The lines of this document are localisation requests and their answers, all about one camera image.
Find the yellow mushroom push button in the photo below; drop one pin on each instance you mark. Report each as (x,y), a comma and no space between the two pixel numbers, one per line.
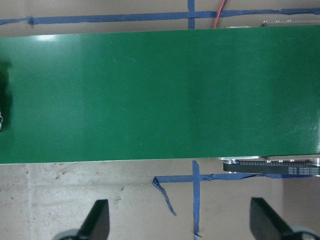
(1,122)

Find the green conveyor belt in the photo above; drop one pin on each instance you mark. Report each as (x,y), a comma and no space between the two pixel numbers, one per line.
(149,95)

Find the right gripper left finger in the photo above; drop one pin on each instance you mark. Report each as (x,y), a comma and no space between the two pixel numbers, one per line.
(96,225)

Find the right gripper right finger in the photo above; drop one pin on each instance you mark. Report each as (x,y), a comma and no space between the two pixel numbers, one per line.
(265,223)

